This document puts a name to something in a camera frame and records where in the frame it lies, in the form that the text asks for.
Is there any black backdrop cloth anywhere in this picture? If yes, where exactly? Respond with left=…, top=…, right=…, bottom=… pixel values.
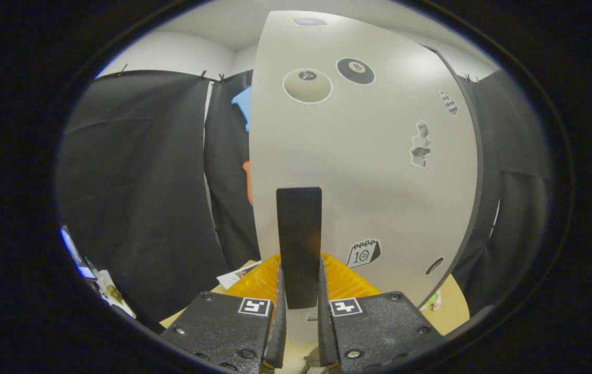
left=57, top=69, right=554, bottom=333

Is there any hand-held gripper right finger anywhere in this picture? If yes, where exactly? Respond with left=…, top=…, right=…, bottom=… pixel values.
left=317, top=253, right=444, bottom=374

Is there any beige shoe cabinet door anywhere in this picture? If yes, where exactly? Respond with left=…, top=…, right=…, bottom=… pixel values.
left=249, top=10, right=479, bottom=344

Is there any white book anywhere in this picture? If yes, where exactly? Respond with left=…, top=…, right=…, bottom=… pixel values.
left=217, top=261, right=262, bottom=290

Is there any white printed packet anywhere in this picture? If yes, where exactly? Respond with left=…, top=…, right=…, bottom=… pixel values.
left=59, top=224, right=136, bottom=318

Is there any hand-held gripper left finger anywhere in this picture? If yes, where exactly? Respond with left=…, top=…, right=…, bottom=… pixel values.
left=161, top=253, right=287, bottom=374

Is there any black door handle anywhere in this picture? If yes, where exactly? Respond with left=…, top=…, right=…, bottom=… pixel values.
left=276, top=187, right=323, bottom=310

